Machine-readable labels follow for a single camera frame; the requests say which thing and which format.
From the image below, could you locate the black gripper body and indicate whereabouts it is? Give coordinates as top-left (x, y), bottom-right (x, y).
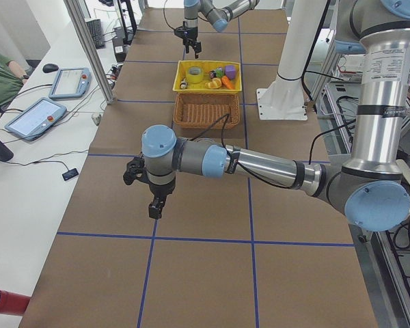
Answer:
top-left (149, 178), bottom-right (176, 205)
top-left (181, 27), bottom-right (198, 48)

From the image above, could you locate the yellow clear tape roll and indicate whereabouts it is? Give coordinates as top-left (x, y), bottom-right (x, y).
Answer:
top-left (186, 66), bottom-right (204, 84)

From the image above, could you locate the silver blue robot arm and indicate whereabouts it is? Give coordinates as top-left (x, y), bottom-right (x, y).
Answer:
top-left (174, 0), bottom-right (259, 59)
top-left (139, 1), bottom-right (410, 232)

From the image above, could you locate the yellow woven basket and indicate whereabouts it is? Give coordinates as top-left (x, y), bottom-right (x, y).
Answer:
top-left (173, 60), bottom-right (242, 94)

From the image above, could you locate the brown wicker basket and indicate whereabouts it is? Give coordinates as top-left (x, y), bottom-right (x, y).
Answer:
top-left (173, 93), bottom-right (240, 129)

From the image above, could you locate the panda figurine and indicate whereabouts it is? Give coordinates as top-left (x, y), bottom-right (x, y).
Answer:
top-left (180, 79), bottom-right (188, 90)

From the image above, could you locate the toy croissant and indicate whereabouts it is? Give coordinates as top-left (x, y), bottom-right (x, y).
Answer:
top-left (205, 77), bottom-right (222, 90)

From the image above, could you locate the purple foam cube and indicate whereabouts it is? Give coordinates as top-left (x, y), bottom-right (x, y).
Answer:
top-left (224, 65), bottom-right (237, 80)

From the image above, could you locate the orange toy carrot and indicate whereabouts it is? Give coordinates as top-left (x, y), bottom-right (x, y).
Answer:
top-left (221, 75), bottom-right (235, 90)

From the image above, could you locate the small black usb device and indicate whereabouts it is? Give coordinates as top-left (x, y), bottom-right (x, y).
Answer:
top-left (62, 168), bottom-right (79, 181)

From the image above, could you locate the black keyboard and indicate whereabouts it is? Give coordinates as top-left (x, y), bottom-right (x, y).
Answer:
top-left (86, 19), bottom-right (105, 49)

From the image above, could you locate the teach pendant far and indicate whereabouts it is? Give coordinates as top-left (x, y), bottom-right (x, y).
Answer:
top-left (49, 68), bottom-right (92, 100)

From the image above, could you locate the teach pendant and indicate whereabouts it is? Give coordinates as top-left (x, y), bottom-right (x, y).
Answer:
top-left (49, 68), bottom-right (92, 100)
top-left (5, 98), bottom-right (66, 141)

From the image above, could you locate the black computer mouse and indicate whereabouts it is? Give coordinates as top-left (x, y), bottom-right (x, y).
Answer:
top-left (42, 63), bottom-right (59, 74)

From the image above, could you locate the teach pendant near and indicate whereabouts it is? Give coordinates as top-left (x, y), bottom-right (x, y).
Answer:
top-left (5, 98), bottom-right (66, 141)

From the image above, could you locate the red cylinder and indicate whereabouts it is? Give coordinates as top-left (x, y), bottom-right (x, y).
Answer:
top-left (0, 290), bottom-right (31, 316)

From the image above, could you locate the person in green shirt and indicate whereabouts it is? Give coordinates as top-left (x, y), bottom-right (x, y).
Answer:
top-left (0, 54), bottom-right (29, 111)

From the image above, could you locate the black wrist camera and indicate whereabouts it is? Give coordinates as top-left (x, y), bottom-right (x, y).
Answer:
top-left (123, 155), bottom-right (148, 185)
top-left (174, 21), bottom-right (189, 39)

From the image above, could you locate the aluminium frame post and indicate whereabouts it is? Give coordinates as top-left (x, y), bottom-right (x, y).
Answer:
top-left (64, 0), bottom-right (114, 105)

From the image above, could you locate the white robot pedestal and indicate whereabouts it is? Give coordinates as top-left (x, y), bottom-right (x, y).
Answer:
top-left (257, 0), bottom-right (329, 121)

